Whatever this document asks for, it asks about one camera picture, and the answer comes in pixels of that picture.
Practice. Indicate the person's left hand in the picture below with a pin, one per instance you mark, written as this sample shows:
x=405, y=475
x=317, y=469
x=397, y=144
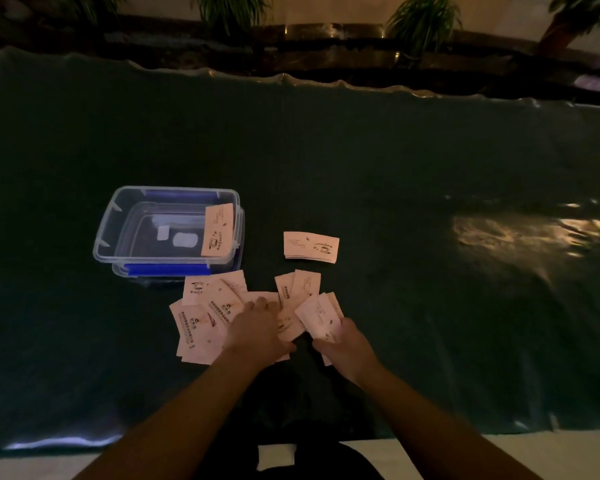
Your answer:
x=255, y=332

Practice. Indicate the person's right hand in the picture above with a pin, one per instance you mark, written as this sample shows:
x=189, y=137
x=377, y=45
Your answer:
x=352, y=352

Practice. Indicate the person's left thumb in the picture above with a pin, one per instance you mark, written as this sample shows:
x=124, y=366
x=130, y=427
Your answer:
x=286, y=347

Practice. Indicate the person's right thumb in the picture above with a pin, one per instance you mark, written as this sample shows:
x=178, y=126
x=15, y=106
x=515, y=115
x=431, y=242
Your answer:
x=325, y=344

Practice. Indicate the white paper sachet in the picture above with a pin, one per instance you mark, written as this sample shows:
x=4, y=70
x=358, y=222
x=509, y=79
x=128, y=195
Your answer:
x=311, y=246
x=319, y=314
x=218, y=229

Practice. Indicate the person's left forearm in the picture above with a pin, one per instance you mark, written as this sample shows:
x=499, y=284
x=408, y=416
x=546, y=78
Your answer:
x=180, y=424

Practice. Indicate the person's right forearm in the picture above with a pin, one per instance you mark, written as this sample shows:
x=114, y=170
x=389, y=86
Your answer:
x=440, y=434

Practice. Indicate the pile of white packets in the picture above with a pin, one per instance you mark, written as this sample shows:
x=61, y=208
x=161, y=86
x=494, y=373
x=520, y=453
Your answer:
x=210, y=309

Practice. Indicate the person's dark trousers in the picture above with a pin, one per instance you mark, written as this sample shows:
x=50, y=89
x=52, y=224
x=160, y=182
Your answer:
x=330, y=462

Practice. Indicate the dark green table cover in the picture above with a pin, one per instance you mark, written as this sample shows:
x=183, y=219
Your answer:
x=380, y=169

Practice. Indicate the clear plastic box blue clasps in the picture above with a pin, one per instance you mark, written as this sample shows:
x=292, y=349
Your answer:
x=130, y=229

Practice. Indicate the dark stone planter ledge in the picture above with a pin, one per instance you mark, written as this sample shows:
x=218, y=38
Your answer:
x=305, y=49

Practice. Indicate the green potted plant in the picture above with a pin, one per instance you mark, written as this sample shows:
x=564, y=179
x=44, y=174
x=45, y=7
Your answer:
x=87, y=4
x=422, y=19
x=575, y=14
x=232, y=9

